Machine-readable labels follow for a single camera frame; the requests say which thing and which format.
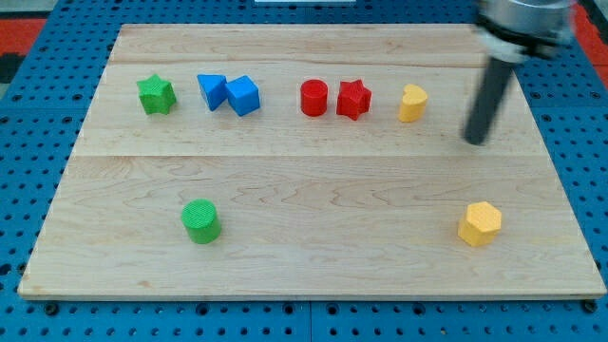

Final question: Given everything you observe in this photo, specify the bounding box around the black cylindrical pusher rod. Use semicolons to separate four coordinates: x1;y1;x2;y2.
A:
463;57;514;145

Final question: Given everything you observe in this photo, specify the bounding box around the yellow hexagon block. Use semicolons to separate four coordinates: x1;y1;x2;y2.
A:
457;201;503;247

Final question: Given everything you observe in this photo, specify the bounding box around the light wooden board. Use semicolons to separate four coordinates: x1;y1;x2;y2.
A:
18;24;606;301

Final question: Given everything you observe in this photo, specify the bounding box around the blue cube block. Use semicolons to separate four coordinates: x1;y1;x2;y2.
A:
226;75;260;117

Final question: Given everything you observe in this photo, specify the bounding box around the red star block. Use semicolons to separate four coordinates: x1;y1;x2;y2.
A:
336;80;371;121

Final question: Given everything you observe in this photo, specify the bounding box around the blue triangle block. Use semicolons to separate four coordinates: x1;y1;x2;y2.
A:
197;74;227;111

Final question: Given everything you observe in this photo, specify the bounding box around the green cylinder block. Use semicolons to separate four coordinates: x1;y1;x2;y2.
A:
180;199;221;244

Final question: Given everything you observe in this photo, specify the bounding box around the yellow heart block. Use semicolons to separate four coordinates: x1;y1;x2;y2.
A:
398;84;428;123

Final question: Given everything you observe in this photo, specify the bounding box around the red cylinder block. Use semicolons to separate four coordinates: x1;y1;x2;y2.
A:
300;79;329;117

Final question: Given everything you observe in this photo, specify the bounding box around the green star block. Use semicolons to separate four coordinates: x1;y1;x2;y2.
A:
136;74;177;115

